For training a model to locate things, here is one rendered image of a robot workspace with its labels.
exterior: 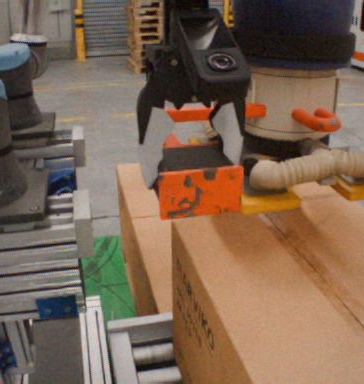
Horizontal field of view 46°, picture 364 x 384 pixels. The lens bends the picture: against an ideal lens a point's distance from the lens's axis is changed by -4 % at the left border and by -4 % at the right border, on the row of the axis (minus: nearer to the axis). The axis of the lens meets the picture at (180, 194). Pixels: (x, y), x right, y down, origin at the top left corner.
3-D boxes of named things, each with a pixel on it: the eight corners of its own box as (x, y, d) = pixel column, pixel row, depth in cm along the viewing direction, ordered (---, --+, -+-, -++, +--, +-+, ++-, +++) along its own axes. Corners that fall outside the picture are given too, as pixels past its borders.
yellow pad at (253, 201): (301, 209, 69) (304, 180, 67) (242, 216, 67) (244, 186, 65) (231, 142, 99) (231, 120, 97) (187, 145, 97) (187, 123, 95)
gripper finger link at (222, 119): (238, 156, 54) (214, 87, 50) (256, 174, 49) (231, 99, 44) (215, 166, 54) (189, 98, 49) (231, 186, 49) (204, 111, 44)
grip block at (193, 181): (241, 211, 46) (244, 167, 44) (160, 221, 44) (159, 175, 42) (217, 180, 53) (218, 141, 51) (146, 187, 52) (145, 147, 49)
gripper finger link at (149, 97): (166, 147, 47) (194, 70, 44) (169, 153, 45) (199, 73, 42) (124, 136, 45) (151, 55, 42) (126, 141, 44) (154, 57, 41)
